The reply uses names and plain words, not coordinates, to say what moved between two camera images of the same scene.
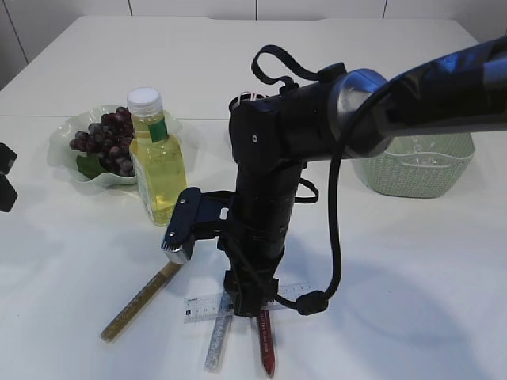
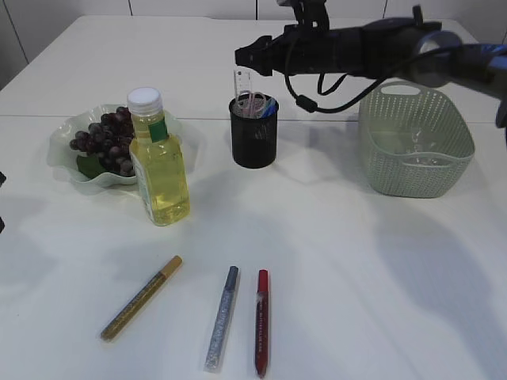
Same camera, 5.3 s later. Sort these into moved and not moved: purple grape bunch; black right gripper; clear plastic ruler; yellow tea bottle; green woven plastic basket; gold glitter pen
Moved: clear plastic ruler; black right gripper
Not moved: green woven plastic basket; yellow tea bottle; purple grape bunch; gold glitter pen
